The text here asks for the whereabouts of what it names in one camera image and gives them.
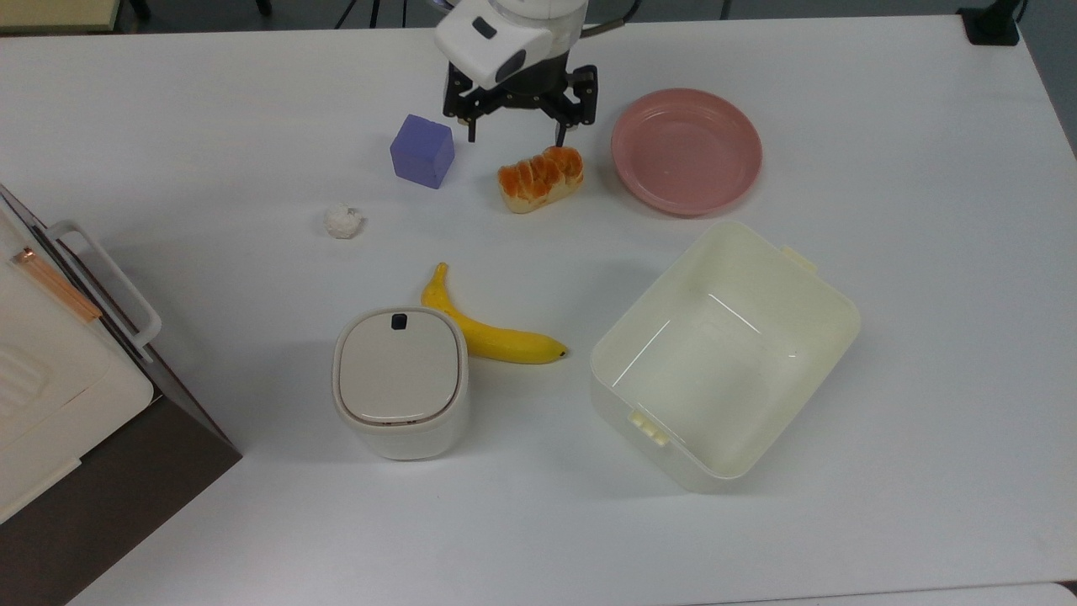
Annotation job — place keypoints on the cream plastic storage box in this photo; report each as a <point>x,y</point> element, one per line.
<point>50,404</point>

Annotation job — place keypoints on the cream lidded trash can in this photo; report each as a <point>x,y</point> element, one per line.
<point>400,379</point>

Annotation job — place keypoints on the crumpled white paper ball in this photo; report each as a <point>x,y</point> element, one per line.
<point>342,221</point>

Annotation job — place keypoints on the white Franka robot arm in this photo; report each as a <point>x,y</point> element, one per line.
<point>505,38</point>

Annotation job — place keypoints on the white toaster oven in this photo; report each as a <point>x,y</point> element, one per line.
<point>109,505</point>

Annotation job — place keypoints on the orange strip tag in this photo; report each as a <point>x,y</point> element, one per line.
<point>55,284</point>

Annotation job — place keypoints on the wooden side table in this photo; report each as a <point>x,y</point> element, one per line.
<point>55,13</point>

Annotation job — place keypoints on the pink plate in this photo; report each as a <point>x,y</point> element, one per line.
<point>686,151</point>

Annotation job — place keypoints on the yellow banana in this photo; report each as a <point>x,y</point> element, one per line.
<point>505,341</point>

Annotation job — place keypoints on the purple cube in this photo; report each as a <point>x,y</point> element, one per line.
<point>421,153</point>

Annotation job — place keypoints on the black tripod legs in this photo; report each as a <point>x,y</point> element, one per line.
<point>370,10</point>

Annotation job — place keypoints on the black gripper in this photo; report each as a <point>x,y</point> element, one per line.
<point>530,91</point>

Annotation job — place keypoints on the cream plastic open bin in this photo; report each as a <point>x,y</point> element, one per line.
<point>724,370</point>

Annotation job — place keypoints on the bread with orange topping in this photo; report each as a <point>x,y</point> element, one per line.
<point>538,178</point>

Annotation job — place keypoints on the black clamp base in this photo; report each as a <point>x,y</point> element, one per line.
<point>993,23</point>

